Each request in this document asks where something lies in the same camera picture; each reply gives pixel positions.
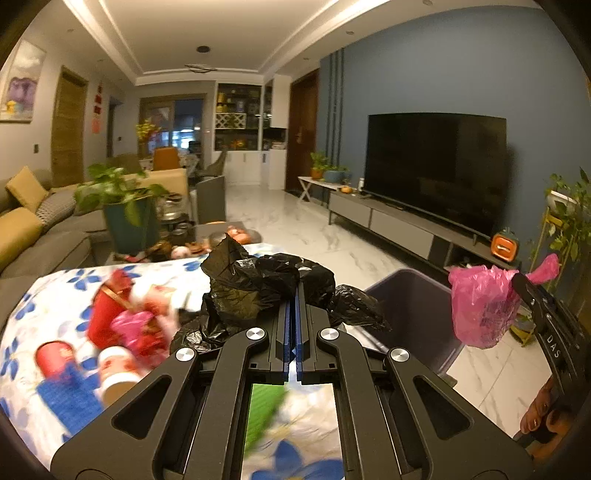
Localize orange retro radio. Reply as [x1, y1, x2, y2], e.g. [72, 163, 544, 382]
[491, 227, 520, 263]

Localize purple landscape wall painting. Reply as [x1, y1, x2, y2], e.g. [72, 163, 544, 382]
[1, 39, 46, 123]

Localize dark purple trash bin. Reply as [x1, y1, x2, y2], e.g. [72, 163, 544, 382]
[363, 269, 464, 376]

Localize green foam net sleeve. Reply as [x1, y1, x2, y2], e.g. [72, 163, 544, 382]
[245, 384, 287, 454]

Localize black plastic trash bag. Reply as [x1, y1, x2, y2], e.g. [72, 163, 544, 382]
[169, 236, 391, 354]

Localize glass jar with lid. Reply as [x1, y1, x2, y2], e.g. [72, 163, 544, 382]
[159, 193, 185, 221]

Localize grey tv console cabinet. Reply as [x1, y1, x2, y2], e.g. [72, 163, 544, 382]
[329, 191, 520, 270]

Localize yellow back cushion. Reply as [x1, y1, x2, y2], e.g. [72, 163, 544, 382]
[6, 166, 49, 213]

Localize grey dining chair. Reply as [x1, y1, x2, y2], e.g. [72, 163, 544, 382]
[189, 176, 226, 224]

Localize white blue floral tablecloth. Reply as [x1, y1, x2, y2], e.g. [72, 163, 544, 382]
[1, 266, 344, 479]

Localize red white paper cup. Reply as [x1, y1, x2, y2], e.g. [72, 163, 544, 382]
[98, 346, 142, 407]

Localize dark wooden entrance door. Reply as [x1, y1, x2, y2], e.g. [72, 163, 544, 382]
[286, 69, 320, 193]

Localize orange dining chair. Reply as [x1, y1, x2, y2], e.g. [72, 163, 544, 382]
[152, 147, 180, 171]

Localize white folding side table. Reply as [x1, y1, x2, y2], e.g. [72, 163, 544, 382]
[297, 176, 344, 202]

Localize red plastic bag pile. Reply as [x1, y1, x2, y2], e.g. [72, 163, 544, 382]
[87, 268, 187, 370]

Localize pink plastic bag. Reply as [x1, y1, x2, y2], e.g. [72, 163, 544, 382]
[447, 252, 561, 350]

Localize large black television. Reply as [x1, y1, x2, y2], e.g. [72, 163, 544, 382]
[363, 112, 512, 238]

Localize blue foam net sleeve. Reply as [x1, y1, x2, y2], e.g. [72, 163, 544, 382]
[36, 361, 103, 437]

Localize wooden interior door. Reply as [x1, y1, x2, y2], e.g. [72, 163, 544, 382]
[50, 66, 88, 187]

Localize blue potted plant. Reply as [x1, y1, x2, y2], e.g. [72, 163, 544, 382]
[322, 166, 349, 184]

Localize person's right hand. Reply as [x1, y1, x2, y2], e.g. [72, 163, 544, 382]
[520, 376, 574, 439]

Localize grey sectional sofa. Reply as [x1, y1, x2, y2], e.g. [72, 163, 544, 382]
[1, 179, 113, 324]

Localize potted pothos green planter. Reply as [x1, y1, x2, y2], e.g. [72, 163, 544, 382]
[74, 163, 169, 255]

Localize yellow flower bouquet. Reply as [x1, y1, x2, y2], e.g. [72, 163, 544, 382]
[135, 118, 161, 144]

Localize yellow seat cushion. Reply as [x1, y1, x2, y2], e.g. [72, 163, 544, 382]
[0, 207, 43, 271]

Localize orange potted plant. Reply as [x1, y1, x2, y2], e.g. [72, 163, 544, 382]
[310, 152, 329, 180]

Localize black white patterned cushion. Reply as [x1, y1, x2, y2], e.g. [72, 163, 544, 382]
[36, 190, 76, 233]

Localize gold plant stand with vine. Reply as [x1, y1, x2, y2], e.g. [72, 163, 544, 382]
[530, 169, 590, 329]

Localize display cabinet with shelves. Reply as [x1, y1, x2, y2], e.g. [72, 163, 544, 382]
[213, 83, 263, 186]

